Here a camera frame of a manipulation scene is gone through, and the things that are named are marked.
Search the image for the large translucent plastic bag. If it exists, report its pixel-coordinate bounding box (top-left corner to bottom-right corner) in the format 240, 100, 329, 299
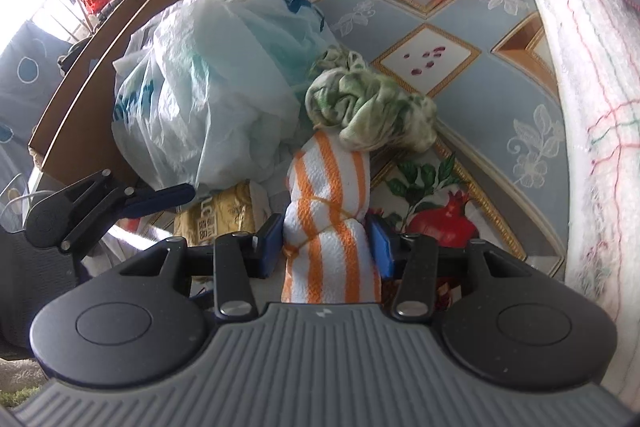
111, 0, 341, 200

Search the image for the green and white cloth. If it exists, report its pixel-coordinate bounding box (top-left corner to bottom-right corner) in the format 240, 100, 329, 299
305, 49, 438, 152

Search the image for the orange striped white towel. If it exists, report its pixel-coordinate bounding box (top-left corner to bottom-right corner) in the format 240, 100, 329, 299
280, 132, 383, 305

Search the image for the black chair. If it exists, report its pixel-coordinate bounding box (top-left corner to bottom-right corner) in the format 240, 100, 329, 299
0, 227, 81, 360

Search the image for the pomegranate print tablecloth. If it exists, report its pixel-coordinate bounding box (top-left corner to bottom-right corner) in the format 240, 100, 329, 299
232, 0, 571, 268

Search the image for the brown cardboard box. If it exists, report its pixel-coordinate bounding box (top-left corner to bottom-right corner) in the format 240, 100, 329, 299
27, 0, 238, 180

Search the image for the white towel with coloured stitching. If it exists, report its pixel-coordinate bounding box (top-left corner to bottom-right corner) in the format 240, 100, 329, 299
507, 0, 640, 333

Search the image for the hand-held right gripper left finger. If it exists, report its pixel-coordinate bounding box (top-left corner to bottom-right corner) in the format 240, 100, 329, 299
120, 213, 286, 320

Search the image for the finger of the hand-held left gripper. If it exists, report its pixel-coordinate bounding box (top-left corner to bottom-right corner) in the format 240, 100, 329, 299
50, 169, 197, 258

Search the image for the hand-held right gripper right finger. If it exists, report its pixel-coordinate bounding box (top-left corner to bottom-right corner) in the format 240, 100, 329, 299
365, 213, 533, 322

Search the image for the dark blue cloth with circles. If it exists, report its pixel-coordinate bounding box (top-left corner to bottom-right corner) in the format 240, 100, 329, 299
0, 19, 71, 188

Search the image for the gold packet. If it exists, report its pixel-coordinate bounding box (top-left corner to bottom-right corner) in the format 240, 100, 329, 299
172, 182, 261, 248

